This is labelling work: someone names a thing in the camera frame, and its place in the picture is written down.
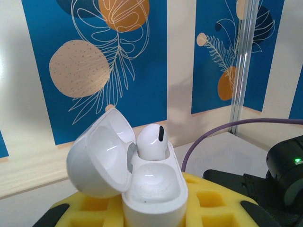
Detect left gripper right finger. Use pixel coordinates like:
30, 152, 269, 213
182, 171, 281, 227

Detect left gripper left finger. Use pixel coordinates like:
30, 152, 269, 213
33, 190, 125, 227

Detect white earbud charging case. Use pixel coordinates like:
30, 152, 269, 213
66, 108, 189, 227

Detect white earbud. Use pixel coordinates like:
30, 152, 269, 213
136, 124, 169, 162

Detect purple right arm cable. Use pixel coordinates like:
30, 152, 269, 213
181, 118, 303, 173

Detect aluminium frame post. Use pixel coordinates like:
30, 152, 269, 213
229, 0, 261, 136

